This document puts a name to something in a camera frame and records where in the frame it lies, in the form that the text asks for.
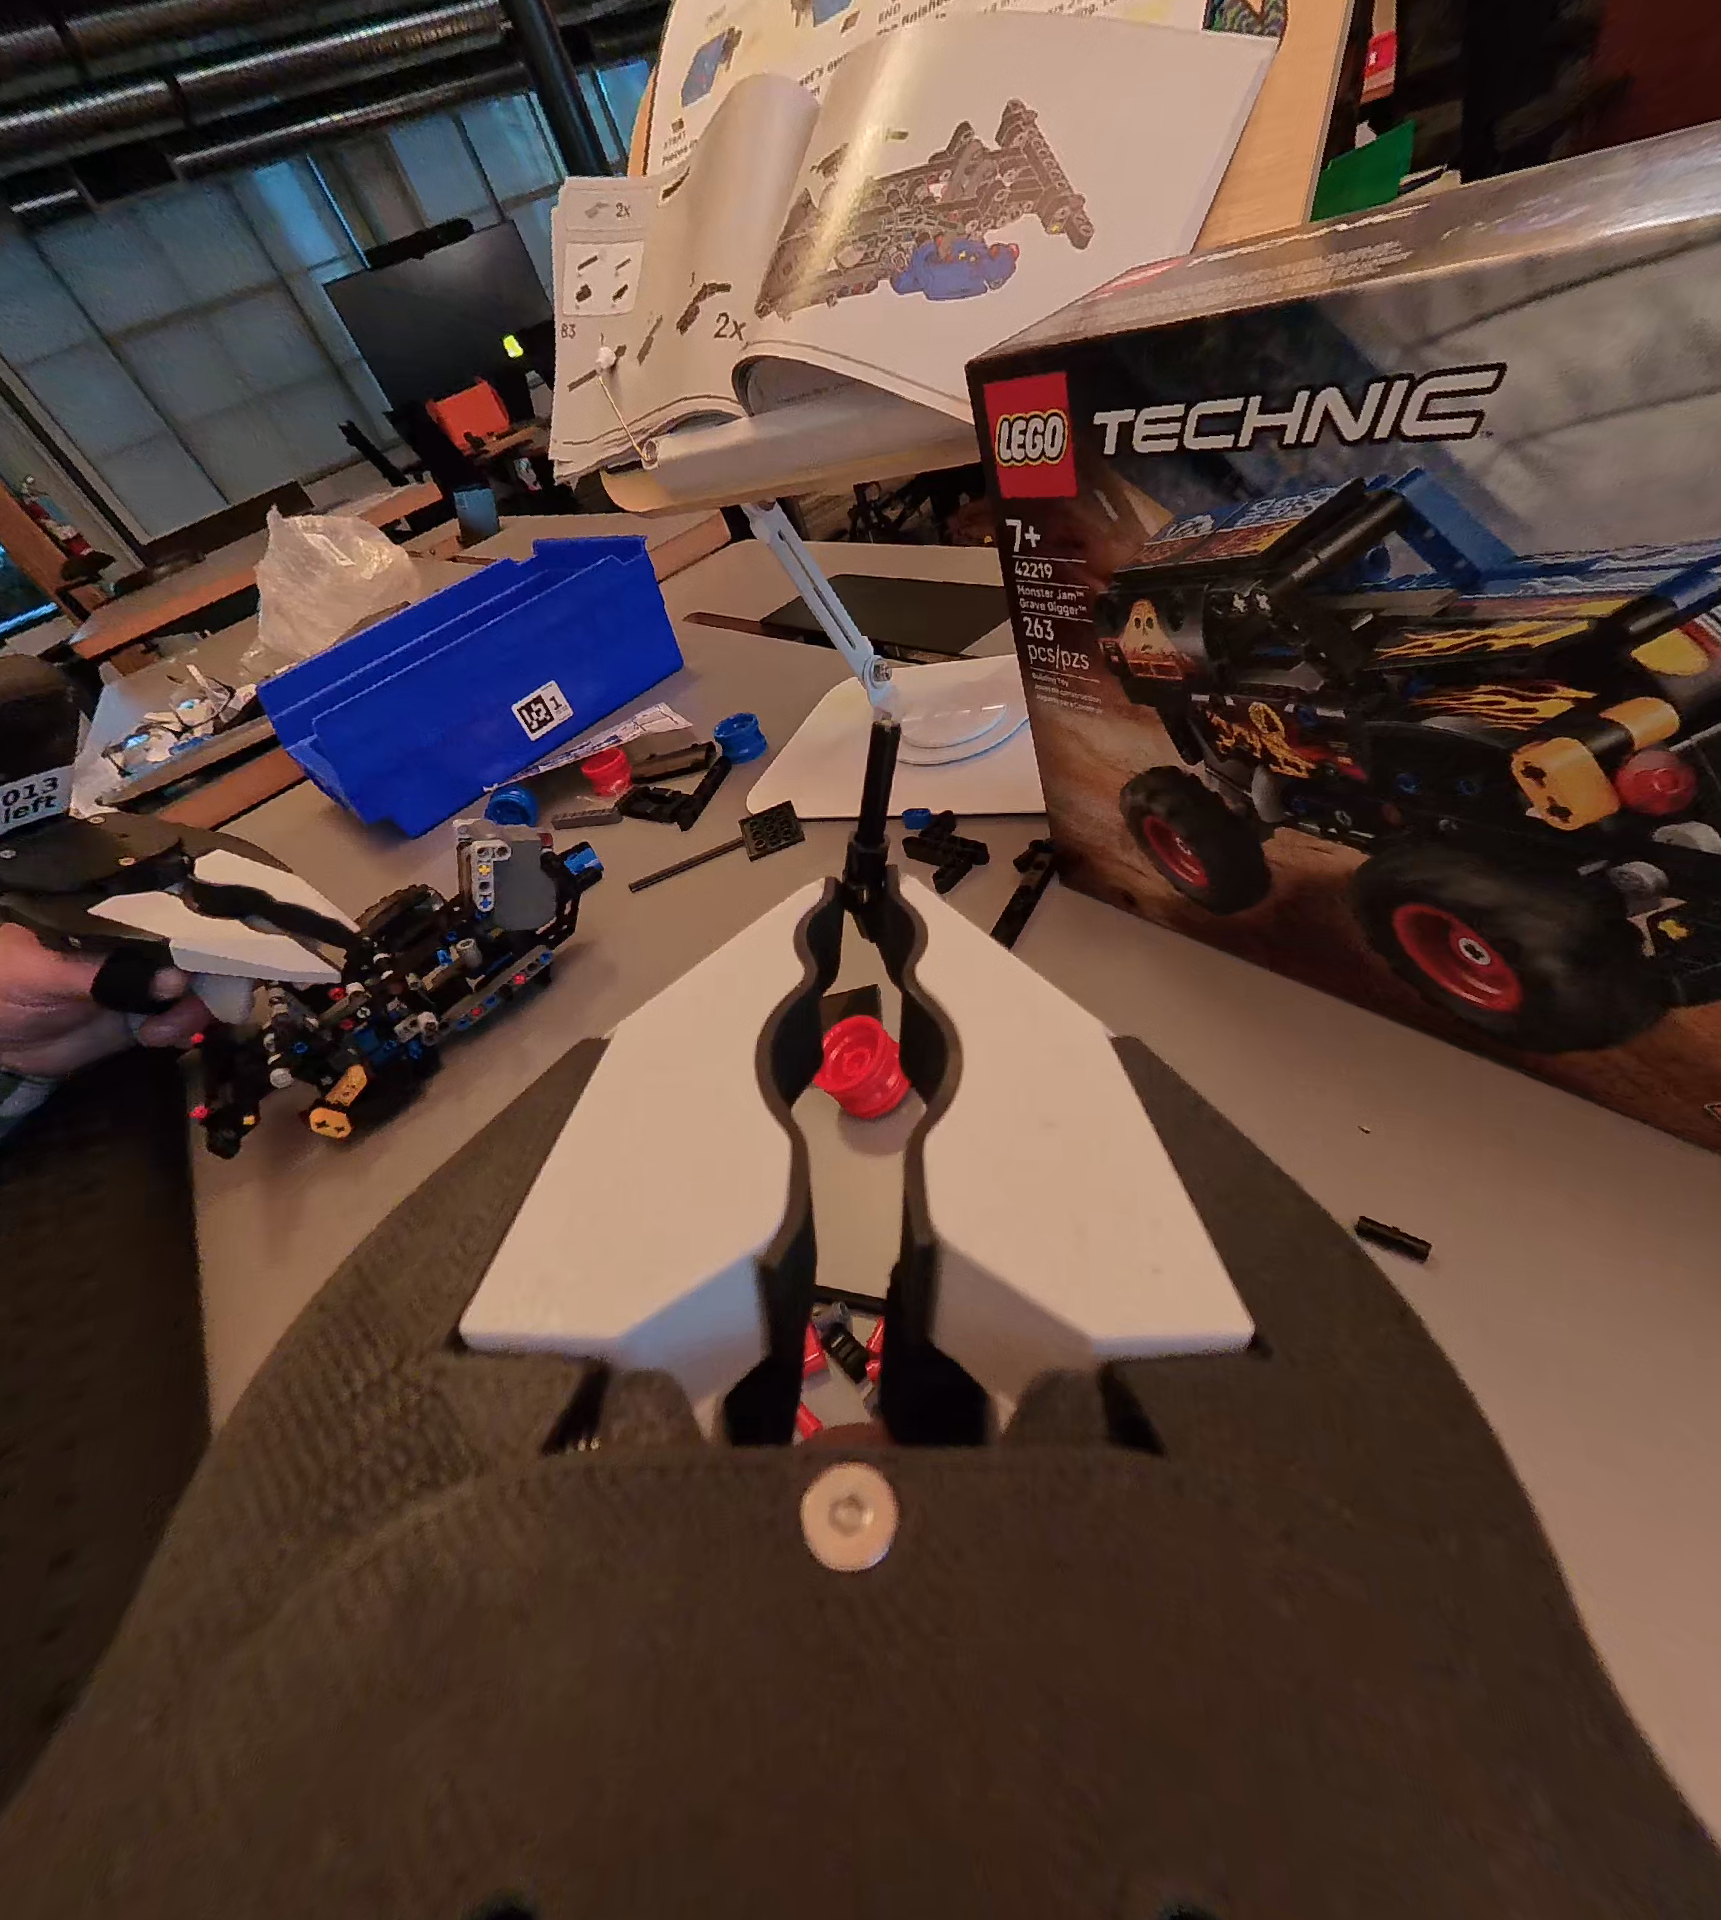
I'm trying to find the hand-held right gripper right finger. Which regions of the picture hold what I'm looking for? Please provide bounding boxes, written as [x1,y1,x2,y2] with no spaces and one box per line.
[898,878,1255,1435]

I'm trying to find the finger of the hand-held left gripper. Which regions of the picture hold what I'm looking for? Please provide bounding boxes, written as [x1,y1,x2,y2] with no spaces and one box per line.
[185,846,363,952]
[83,892,352,988]

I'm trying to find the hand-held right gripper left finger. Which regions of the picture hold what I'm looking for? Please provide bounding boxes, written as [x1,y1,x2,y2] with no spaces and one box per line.
[460,880,823,1442]

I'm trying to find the toy truck chassis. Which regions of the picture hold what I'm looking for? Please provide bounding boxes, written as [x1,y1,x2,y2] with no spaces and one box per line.
[191,832,607,1160]

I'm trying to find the black rod with connector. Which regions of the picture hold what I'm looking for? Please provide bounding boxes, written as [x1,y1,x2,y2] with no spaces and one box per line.
[815,717,930,993]

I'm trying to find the grey desk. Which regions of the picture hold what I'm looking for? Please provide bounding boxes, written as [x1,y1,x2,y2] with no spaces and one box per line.
[191,719,1721,1893]

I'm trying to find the person's left hand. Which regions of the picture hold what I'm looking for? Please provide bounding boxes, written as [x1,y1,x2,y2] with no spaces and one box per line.
[0,928,216,1082]

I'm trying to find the neighbouring wooden-edged table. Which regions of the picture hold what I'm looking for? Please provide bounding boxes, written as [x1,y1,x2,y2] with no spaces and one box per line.
[68,645,352,834]

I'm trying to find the blue storage bin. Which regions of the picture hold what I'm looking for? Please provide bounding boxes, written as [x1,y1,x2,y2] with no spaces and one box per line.
[256,535,688,840]

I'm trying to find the pile of small building pieces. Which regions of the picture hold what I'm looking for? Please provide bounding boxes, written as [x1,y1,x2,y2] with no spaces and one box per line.
[796,1292,896,1444]

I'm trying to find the long black beam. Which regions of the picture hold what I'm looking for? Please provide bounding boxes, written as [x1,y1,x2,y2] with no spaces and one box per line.
[990,837,1059,950]

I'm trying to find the crumpled clear plastic bag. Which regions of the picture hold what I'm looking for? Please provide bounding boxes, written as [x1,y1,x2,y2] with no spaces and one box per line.
[248,510,418,678]

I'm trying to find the black L-shaped beam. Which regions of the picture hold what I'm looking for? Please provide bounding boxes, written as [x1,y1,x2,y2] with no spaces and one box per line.
[903,816,994,888]

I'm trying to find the printed sticker sheet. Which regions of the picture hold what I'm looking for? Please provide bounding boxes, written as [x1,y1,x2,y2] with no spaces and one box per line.
[516,698,698,780]

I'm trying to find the black grid plate on axle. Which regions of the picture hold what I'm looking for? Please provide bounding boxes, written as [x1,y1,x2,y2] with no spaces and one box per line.
[631,802,809,895]

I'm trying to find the white book stand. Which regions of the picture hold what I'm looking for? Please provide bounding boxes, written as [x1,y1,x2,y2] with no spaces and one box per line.
[617,0,1388,821]

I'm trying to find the monster truck toy box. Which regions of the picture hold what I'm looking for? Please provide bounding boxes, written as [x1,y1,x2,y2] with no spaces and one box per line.
[966,96,1721,1193]

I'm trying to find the black metal column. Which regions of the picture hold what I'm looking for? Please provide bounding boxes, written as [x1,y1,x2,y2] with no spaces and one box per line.
[499,0,618,180]

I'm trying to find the instruction booklet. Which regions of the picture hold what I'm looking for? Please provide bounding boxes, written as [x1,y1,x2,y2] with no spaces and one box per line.
[549,0,1282,484]

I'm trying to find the green flat board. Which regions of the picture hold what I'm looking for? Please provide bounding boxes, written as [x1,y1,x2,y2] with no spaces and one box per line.
[1310,119,1419,228]

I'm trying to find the black beam frame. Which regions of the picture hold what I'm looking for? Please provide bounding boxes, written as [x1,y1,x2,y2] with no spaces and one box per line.
[617,754,737,834]

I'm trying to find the black wall screen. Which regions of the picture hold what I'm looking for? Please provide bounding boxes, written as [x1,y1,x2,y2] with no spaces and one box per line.
[325,222,554,408]

